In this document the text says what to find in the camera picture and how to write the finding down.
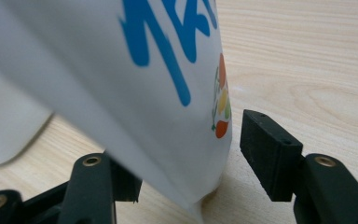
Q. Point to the white and blue milk carton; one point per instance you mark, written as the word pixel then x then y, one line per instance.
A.
pixel 105 93

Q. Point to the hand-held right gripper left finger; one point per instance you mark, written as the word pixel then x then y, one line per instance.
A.
pixel 90 189

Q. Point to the clear pitcher with white lid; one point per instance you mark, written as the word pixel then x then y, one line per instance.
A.
pixel 6 124

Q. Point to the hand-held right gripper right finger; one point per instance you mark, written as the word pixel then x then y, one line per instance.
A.
pixel 270 155

